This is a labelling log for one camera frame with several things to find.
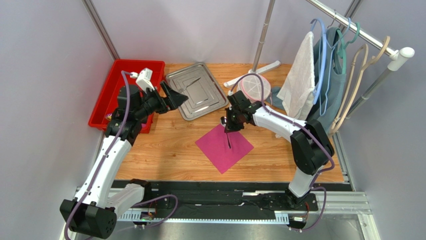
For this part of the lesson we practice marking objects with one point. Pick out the teal hanging garment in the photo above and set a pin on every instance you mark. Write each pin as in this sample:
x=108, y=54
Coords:
x=313, y=88

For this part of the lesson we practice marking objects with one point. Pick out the aluminium rail frame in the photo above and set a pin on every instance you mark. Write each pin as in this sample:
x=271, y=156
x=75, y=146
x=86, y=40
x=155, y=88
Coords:
x=337, y=199

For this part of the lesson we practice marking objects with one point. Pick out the stainless steel tray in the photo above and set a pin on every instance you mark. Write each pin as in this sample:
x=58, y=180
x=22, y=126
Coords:
x=204, y=97

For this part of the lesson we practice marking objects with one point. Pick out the blue clothes hanger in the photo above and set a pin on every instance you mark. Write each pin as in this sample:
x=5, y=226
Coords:
x=329, y=81

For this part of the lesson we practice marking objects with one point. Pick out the green clothes hanger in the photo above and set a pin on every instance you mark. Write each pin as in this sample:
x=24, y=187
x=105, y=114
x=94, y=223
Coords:
x=344, y=43

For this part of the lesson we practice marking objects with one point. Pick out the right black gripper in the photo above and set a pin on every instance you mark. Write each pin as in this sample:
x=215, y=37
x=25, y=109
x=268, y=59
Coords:
x=231, y=123

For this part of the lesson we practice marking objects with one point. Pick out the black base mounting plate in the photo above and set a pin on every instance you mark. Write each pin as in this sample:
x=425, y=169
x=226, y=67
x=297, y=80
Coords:
x=224, y=201

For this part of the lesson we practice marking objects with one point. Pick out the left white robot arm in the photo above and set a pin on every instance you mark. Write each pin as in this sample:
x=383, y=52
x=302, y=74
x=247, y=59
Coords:
x=106, y=159

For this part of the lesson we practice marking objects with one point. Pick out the white clothes rack stand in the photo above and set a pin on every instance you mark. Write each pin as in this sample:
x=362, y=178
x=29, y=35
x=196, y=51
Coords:
x=398, y=57

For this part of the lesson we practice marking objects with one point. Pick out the silver spoon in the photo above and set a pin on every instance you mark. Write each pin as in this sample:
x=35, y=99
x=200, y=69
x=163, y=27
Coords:
x=228, y=138

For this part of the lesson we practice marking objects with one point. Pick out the beige clothes hanger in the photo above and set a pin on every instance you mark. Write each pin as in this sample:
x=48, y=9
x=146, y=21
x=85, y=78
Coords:
x=375, y=58
x=351, y=88

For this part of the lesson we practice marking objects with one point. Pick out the silver fork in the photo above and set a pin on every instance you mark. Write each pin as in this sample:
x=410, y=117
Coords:
x=181, y=90

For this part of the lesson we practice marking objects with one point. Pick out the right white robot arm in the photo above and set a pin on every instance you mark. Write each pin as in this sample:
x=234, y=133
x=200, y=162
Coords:
x=311, y=147

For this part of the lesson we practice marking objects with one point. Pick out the magenta paper napkin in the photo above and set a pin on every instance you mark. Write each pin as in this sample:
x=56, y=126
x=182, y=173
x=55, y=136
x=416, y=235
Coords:
x=214, y=146

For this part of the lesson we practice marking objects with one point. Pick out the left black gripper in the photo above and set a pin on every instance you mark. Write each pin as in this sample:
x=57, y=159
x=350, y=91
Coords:
x=172, y=100

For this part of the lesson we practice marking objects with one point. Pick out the white towel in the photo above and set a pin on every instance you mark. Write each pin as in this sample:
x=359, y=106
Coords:
x=296, y=96

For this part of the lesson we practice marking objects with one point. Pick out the white round mesh container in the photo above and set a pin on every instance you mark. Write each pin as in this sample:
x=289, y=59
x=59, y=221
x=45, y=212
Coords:
x=252, y=88

